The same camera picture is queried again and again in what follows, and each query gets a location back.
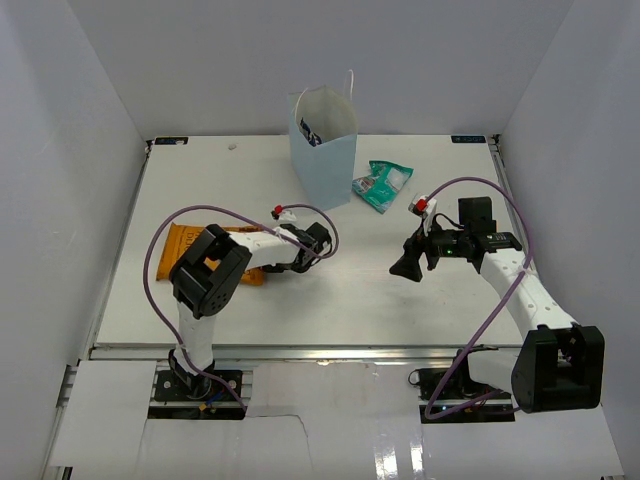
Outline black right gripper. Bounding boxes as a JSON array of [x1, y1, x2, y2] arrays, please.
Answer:
[[390, 214, 470, 282]]

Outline blue Kettle chips bag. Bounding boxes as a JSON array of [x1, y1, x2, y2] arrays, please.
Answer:
[[299, 118, 323, 147]]

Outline orange Kettle chips bag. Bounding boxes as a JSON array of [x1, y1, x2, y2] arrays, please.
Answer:
[[155, 223, 265, 286]]

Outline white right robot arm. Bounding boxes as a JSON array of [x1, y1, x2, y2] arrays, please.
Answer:
[[389, 196, 605, 413]]

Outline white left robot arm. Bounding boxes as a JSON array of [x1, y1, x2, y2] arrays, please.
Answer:
[[169, 222, 332, 399]]

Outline light blue paper bag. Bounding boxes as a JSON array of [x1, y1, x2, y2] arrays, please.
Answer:
[[288, 70, 359, 210]]

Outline white front cover paper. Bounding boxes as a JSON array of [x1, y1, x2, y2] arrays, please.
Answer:
[[50, 361, 623, 479]]

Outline teal snack packet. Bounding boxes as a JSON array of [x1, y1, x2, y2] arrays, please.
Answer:
[[352, 160, 414, 214]]

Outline blue label sticker right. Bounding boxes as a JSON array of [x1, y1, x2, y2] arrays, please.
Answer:
[[450, 135, 486, 144]]

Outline blue label sticker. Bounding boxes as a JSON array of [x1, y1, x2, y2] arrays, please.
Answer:
[[450, 135, 486, 144], [153, 136, 189, 146]]

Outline blue label sticker left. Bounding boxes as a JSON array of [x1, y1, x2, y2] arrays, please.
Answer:
[[153, 136, 189, 146]]

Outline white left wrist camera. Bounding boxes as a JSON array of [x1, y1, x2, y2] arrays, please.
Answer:
[[271, 205, 297, 224]]

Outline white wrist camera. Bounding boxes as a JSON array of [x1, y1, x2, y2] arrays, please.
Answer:
[[271, 205, 297, 224], [408, 194, 437, 236]]

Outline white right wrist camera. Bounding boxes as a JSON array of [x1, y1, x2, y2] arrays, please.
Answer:
[[408, 194, 437, 236]]

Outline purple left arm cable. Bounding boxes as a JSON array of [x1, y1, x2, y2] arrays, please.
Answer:
[[143, 202, 340, 409]]

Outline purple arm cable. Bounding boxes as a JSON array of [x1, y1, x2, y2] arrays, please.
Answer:
[[423, 177, 534, 420], [143, 202, 340, 409]]

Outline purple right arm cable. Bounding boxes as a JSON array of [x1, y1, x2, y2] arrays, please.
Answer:
[[423, 177, 534, 420]]

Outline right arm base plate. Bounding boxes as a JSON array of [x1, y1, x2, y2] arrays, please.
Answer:
[[407, 368, 516, 424]]

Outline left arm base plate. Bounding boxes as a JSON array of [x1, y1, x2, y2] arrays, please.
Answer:
[[148, 368, 245, 421]]

